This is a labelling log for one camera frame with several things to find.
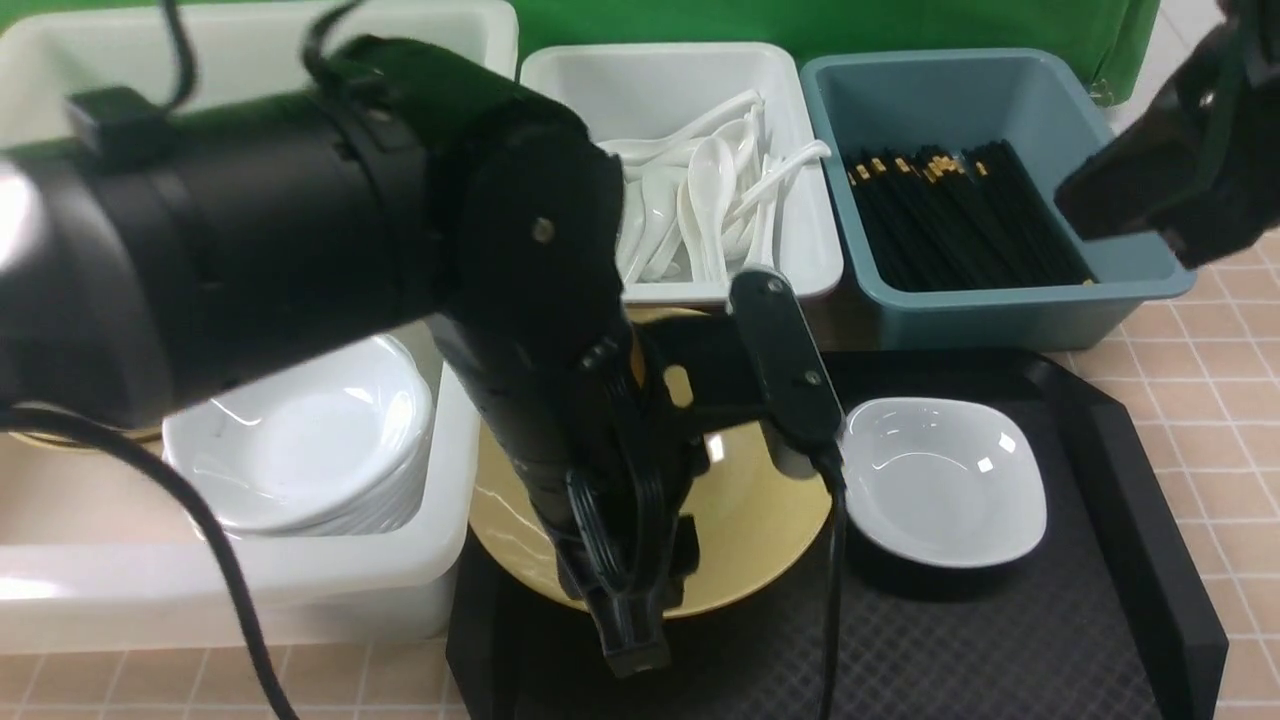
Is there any pile of black chopsticks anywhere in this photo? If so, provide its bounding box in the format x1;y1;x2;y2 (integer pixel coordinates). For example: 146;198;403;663
842;138;1097;293

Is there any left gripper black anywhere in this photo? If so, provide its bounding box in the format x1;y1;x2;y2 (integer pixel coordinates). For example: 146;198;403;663
430;300;701;679

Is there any white square saucer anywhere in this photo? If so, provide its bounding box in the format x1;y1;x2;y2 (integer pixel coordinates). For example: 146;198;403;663
840;397;1048;571

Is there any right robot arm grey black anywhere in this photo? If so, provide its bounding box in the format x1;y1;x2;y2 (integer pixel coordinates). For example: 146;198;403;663
1053;1;1279;270

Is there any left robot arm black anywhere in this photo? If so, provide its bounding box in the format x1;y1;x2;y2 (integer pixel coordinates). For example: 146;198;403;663
3;35;708;676

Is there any pile of white spoons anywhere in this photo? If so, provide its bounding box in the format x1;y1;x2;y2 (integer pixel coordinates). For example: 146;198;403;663
599;91;831;284

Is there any green backdrop cloth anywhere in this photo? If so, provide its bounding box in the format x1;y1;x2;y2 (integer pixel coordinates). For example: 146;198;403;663
3;1;1158;143

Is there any beige grid tablecloth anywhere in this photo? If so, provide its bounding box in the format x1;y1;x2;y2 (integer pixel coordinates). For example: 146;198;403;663
3;237;1277;719

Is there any yellow noodle bowl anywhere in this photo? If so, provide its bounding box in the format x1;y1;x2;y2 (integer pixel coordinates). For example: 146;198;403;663
468;307;836;621

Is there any teal chopstick bin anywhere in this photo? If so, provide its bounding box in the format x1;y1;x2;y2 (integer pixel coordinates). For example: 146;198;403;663
800;49;1197;352

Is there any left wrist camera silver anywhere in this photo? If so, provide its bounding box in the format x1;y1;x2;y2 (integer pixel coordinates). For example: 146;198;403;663
640;268;846;480

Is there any stack of white saucers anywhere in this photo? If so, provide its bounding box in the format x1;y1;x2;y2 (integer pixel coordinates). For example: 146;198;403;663
163;334;435;538

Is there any black serving tray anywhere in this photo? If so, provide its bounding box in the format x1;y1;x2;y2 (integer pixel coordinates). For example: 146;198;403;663
445;348;1230;719

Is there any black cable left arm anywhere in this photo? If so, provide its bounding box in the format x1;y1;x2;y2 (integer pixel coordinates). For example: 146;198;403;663
0;0;851;720

